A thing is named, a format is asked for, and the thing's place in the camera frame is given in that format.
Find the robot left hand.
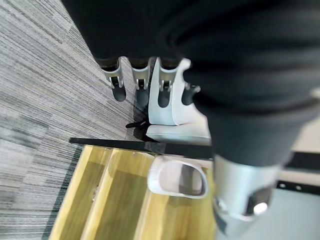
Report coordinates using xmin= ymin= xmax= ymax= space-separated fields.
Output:
xmin=61 ymin=0 xmax=320 ymax=238

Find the wooden shoe rack black frame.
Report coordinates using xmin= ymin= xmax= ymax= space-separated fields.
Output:
xmin=48 ymin=136 xmax=320 ymax=240

